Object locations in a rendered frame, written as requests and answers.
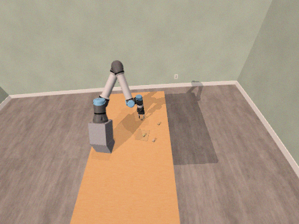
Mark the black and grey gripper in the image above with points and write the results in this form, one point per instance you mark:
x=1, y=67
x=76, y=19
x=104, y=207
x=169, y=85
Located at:
x=140, y=110

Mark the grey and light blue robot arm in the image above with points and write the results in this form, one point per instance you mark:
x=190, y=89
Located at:
x=116, y=72

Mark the tan flat mat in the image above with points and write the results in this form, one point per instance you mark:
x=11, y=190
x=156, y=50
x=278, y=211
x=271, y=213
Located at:
x=140, y=133

